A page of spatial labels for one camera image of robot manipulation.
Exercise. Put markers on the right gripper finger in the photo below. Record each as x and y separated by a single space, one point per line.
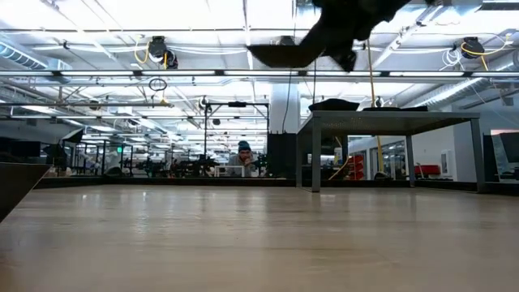
318 36

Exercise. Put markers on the small square black plate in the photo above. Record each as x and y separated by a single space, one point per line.
415 109

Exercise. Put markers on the small black ceiling reel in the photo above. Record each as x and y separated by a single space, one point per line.
379 101
203 102

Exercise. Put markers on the grey perforated metal shelf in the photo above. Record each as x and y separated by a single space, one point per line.
385 121

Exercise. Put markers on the red cabinet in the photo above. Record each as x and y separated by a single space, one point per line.
357 166

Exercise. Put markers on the person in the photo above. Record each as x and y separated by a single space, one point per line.
243 160

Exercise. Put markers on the red bench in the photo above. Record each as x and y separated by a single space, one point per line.
426 169

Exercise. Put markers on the black background robot arms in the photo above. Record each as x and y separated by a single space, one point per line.
190 166

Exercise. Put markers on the dark display panel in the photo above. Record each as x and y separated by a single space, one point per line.
507 154

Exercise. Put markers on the long ceiling light bar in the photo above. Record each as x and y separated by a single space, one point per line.
101 73

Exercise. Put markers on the black softbox lamp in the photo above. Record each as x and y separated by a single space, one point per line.
73 136

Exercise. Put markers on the dark monitors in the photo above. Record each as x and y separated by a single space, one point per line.
20 149

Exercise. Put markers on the black gantry frame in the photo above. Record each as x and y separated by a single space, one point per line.
237 104

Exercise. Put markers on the silver ventilation duct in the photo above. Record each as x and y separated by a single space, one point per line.
20 57
446 94

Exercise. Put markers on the black aluminium table frame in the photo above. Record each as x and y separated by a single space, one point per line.
162 181

